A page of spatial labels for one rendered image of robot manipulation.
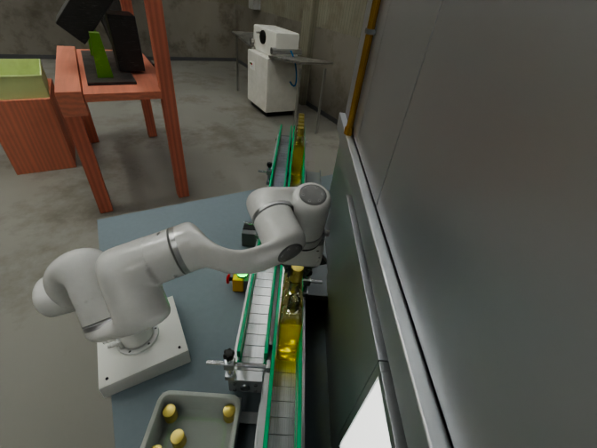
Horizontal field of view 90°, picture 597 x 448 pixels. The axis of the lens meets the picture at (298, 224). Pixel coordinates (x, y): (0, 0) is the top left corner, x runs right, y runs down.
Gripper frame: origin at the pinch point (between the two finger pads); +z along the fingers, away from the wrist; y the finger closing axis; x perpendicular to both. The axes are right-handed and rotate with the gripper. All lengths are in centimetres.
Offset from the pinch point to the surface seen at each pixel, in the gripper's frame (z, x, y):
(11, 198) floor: 159, -135, 248
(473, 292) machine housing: -42, 24, -14
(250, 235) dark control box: 48, -42, 18
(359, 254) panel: -15.0, 3.5, -11.9
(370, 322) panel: -19.1, 19.3, -11.4
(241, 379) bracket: 25.2, 21.8, 12.3
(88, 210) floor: 157, -129, 177
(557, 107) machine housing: -58, 16, -14
